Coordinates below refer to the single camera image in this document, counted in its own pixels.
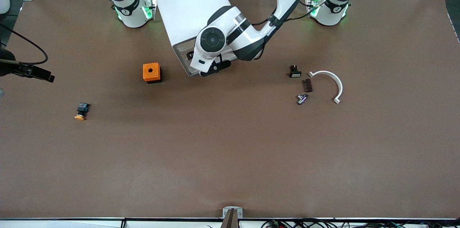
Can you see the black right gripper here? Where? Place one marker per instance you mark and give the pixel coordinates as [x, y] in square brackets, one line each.
[8, 67]

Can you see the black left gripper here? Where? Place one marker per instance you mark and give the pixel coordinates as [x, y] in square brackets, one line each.
[188, 56]

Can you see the white plastic drawer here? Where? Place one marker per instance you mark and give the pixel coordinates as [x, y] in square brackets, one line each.
[182, 46]

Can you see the orange push button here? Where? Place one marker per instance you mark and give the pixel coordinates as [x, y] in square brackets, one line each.
[82, 109]

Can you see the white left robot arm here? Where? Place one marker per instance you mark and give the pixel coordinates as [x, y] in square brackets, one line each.
[248, 37]

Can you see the white drawer cabinet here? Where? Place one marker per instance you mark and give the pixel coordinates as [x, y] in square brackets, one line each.
[179, 1]

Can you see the orange box with hole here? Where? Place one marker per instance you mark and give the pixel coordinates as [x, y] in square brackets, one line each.
[151, 71]

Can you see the brown table mat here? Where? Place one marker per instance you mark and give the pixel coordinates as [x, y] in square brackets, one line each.
[230, 149]

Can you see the brown terminal block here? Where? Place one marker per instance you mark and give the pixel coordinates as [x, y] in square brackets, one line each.
[308, 85]

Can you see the black switch with white face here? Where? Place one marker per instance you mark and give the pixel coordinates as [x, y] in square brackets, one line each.
[295, 74]

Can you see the silver key switch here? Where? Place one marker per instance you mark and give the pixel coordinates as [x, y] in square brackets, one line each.
[302, 99]

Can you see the white curved plastic bracket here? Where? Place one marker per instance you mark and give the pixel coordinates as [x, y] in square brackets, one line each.
[340, 86]

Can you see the metal bracket with post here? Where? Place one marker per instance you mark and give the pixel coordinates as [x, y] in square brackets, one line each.
[232, 217]

